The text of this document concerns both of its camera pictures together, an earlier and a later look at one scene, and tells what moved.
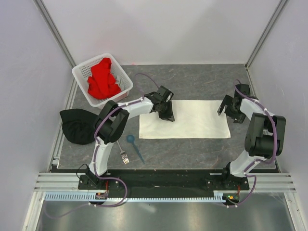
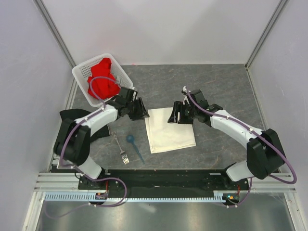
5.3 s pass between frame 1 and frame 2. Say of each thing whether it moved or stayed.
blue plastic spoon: stayed
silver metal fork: stayed
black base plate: stayed
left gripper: moved
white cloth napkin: moved
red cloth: stayed
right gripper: moved
